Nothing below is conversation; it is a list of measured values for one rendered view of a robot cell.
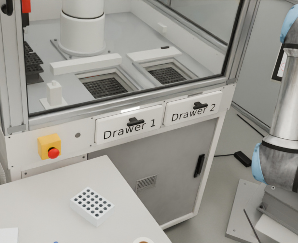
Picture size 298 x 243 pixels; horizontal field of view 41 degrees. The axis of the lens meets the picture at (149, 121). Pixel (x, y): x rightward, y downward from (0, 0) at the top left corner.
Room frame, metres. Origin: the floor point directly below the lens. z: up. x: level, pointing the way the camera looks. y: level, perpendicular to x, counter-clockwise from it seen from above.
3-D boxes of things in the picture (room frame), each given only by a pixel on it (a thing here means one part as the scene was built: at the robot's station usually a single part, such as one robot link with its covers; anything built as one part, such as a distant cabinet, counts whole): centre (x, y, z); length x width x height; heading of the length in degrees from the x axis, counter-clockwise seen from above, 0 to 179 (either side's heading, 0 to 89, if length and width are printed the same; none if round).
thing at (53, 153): (1.02, 0.31, 0.88); 0.04 x 0.03 x 0.04; 126
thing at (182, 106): (1.44, -0.18, 0.87); 0.29 x 0.02 x 0.11; 126
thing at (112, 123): (1.25, 0.07, 0.87); 0.29 x 0.02 x 0.11; 126
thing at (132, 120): (1.23, 0.06, 0.91); 0.07 x 0.04 x 0.01; 126
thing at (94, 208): (0.89, 0.14, 0.78); 0.12 x 0.08 x 0.04; 57
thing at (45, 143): (1.05, 0.33, 0.88); 0.07 x 0.05 x 0.07; 126
